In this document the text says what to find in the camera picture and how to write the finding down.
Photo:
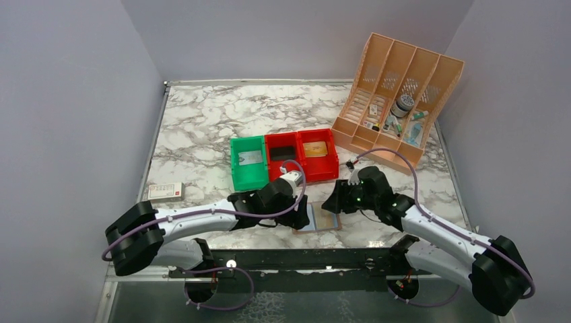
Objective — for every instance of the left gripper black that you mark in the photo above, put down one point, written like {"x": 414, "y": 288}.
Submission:
{"x": 295, "y": 219}

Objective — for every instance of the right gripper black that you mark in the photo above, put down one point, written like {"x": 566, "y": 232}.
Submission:
{"x": 339, "y": 201}

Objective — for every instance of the gold VIP card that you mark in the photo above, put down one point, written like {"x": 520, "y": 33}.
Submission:
{"x": 326, "y": 221}

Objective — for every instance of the brown leather card holder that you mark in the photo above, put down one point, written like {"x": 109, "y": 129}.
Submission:
{"x": 314, "y": 209}

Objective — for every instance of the green plastic bin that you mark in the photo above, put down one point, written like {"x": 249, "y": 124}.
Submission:
{"x": 249, "y": 165}

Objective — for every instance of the red double plastic bin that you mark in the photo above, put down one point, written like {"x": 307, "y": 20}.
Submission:
{"x": 316, "y": 168}

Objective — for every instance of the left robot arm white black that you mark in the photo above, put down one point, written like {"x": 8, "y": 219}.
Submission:
{"x": 145, "y": 236}

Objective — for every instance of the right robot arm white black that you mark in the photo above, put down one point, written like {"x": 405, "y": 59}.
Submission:
{"x": 491, "y": 269}

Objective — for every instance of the black card in red bin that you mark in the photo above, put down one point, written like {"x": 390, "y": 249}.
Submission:
{"x": 282, "y": 153}

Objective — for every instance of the silver card in green bin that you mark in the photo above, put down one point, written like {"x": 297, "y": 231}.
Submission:
{"x": 250, "y": 157}

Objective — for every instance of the gold card in red bin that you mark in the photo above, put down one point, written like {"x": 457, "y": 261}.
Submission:
{"x": 315, "y": 149}

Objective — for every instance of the white red playing card box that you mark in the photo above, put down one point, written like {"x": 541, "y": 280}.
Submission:
{"x": 165, "y": 192}

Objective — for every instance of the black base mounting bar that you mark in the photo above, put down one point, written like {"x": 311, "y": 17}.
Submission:
{"x": 301, "y": 270}

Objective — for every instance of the small items in organizer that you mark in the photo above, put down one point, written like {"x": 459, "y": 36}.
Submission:
{"x": 411, "y": 136}

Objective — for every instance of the green white tube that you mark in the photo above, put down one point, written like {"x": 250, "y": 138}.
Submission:
{"x": 419, "y": 115}

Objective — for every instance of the round jar patterned lid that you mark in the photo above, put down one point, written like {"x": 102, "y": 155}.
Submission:
{"x": 402, "y": 105}

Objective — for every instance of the peach desk organizer rack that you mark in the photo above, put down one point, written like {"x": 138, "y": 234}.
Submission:
{"x": 397, "y": 94}

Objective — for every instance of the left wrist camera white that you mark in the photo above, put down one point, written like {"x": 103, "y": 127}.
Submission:
{"x": 294, "y": 178}

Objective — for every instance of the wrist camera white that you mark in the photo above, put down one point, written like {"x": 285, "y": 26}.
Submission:
{"x": 354, "y": 170}
{"x": 294, "y": 178}

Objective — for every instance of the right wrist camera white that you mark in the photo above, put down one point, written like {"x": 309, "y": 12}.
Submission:
{"x": 354, "y": 170}

